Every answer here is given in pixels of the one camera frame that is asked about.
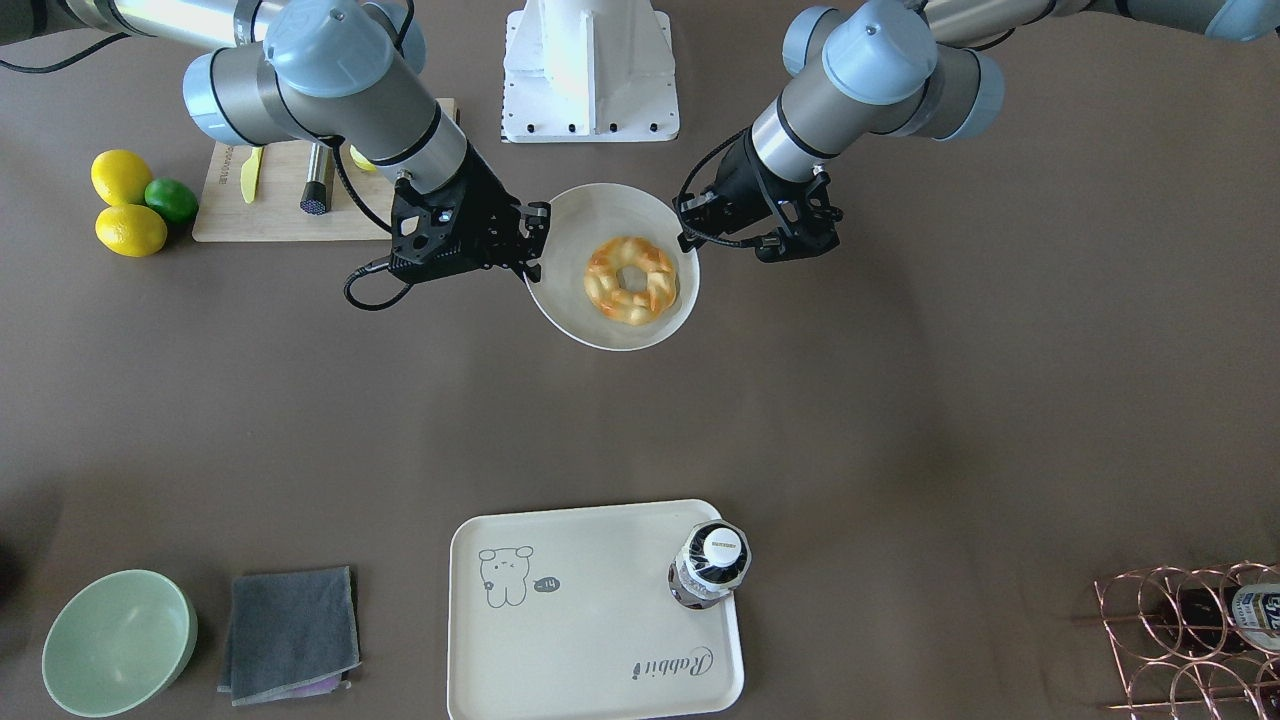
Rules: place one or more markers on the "green lime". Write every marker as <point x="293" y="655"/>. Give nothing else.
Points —
<point x="174" y="201"/>

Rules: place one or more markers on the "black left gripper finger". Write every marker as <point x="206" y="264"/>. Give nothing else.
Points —
<point x="687" y="243"/>

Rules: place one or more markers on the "folded grey cloth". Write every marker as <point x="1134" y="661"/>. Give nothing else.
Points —
<point x="291" y="635"/>

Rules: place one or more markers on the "copper wire bottle rack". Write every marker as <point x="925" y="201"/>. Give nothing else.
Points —
<point x="1161" y="675"/>

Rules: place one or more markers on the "cream rabbit print tray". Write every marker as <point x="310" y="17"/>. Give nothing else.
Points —
<point x="567" y="614"/>

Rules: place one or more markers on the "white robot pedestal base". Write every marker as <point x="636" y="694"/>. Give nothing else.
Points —
<point x="589" y="72"/>

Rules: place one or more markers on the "dark drink bottle in rack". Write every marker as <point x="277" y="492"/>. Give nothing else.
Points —
<point x="1233" y="619"/>

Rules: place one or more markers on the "whole yellow lemon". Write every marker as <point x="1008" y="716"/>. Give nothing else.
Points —
<point x="131" y="230"/>
<point x="120" y="177"/>

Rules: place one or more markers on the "dark drink bottle on tray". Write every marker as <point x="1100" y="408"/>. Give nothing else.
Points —
<point x="710" y="565"/>

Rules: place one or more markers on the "mint green bowl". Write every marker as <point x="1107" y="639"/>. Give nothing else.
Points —
<point x="117" y="643"/>

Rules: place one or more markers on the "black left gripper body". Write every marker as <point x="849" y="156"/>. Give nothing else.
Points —
<point x="738" y="180"/>

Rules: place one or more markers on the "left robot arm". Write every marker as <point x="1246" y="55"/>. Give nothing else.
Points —
<point x="888" y="68"/>

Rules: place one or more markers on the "yellow plastic knife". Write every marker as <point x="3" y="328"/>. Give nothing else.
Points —
<point x="249" y="175"/>

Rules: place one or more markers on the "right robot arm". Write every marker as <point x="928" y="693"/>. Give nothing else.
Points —
<point x="323" y="71"/>

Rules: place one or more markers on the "bamboo cutting board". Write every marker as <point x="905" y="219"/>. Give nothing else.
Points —
<point x="275" y="214"/>

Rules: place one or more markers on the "lemon half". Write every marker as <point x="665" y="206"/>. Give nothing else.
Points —
<point x="361" y="161"/>

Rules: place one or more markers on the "whole yellow lemon upper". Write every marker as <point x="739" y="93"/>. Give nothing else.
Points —
<point x="120" y="177"/>

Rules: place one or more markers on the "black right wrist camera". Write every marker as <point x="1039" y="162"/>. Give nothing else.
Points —
<point x="420" y="231"/>

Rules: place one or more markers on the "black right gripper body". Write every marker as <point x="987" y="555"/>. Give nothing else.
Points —
<point x="492" y="211"/>

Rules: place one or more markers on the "white round plate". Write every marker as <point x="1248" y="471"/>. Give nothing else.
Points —
<point x="584" y="218"/>

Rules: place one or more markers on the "whole yellow lemon lower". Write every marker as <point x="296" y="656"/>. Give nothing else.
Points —
<point x="131" y="230"/>

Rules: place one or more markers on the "glazed twisted ring donut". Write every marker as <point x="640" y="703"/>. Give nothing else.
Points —
<point x="629" y="280"/>

